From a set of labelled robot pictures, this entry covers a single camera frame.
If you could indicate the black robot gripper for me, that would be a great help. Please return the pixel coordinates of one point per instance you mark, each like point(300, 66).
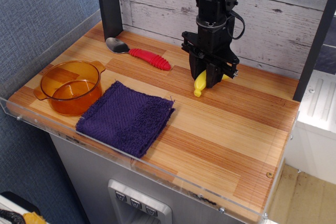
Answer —
point(210, 50)

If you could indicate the yellow toy banana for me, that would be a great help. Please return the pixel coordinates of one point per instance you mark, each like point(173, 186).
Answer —
point(200, 84)

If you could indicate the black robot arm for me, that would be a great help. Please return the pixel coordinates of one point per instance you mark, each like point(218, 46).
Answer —
point(213, 14)

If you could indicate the purple folded towel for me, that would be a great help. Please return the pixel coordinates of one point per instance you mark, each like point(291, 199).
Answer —
point(125, 119)

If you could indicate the brass screw in table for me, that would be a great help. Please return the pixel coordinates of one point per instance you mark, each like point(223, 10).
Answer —
point(269, 175)

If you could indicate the white ribbed side unit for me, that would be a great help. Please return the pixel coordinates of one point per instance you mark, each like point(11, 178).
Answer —
point(311, 148)

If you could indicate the orange transparent plastic pot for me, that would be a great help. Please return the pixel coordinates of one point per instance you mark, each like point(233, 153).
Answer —
point(71, 87)

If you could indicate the grey toy fridge cabinet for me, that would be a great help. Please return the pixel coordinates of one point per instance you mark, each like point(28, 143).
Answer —
point(90, 173)

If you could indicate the silver dispenser button panel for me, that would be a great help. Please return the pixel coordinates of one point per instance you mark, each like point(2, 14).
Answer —
point(132, 206)

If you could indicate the clear acrylic table guard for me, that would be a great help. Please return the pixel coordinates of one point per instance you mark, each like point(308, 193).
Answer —
point(218, 147)

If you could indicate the yellow object bottom left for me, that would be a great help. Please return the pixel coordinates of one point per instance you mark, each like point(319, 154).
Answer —
point(33, 218)

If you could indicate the red handled metal spoon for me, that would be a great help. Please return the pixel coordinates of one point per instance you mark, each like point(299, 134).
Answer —
point(119, 47)

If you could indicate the black right vertical post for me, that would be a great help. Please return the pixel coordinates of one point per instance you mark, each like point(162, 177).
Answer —
point(312, 57)

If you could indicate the black vertical post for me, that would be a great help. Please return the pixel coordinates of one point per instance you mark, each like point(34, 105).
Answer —
point(312, 57)
point(111, 18)

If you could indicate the black left vertical post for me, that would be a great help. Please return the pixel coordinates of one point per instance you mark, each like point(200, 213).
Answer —
point(111, 18)

